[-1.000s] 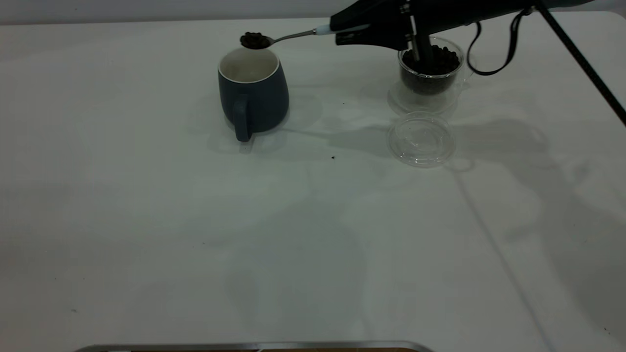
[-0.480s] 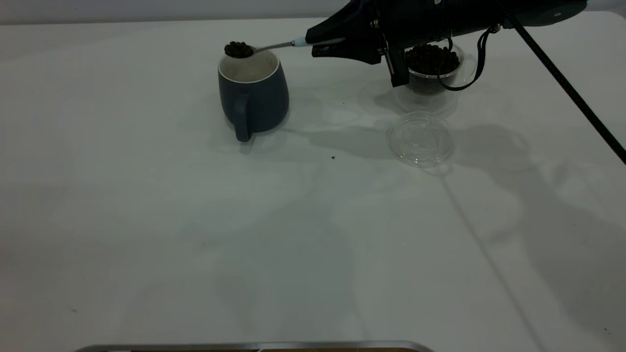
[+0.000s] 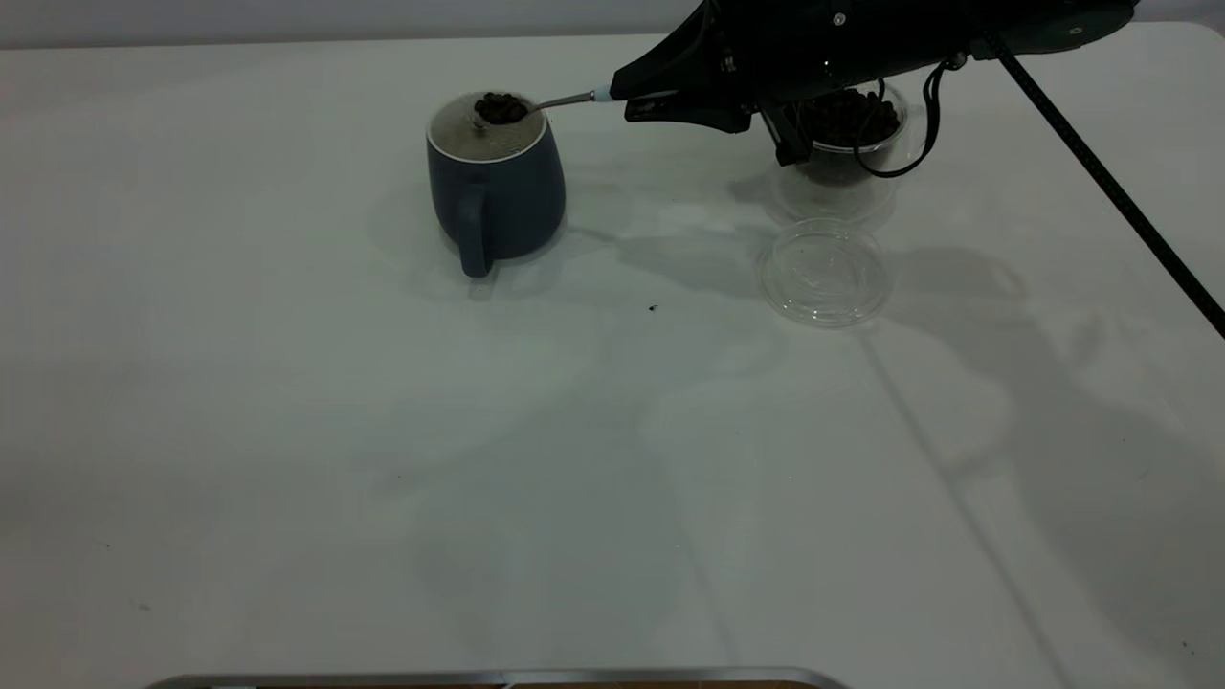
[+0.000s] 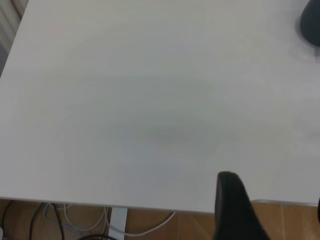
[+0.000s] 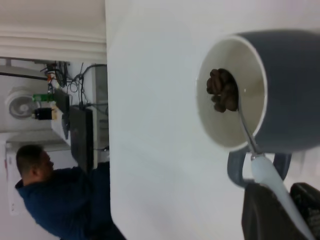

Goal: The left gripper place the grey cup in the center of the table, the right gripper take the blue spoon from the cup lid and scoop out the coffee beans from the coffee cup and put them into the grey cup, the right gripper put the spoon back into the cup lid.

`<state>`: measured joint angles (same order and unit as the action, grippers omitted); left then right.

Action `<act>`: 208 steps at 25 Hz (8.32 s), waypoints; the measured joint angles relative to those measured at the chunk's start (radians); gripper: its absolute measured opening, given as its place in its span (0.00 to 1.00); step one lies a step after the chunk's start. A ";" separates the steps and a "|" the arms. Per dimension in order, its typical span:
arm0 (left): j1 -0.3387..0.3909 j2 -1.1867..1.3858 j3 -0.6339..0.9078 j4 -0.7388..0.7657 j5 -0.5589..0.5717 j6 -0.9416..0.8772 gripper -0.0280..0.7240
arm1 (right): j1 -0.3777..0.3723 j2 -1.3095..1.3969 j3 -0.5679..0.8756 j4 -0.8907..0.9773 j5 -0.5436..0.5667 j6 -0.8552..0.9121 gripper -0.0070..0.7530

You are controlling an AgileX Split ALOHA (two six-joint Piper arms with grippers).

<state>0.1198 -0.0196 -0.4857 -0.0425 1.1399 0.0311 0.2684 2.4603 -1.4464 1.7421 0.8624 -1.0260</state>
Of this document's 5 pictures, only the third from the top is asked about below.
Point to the dark grey-blue ceramic mug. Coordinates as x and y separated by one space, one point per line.
526 201

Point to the clear double-wall glass cup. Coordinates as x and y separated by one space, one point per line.
833 196

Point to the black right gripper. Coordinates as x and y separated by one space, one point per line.
842 43

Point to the spoonful of coffee beans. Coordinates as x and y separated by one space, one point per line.
501 108

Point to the clear round glass lid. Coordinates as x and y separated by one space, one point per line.
823 287

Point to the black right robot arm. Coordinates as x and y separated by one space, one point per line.
1053 24

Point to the silver metal frame bar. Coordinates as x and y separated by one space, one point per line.
478 678

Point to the coffee beans pile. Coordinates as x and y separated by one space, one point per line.
852 120

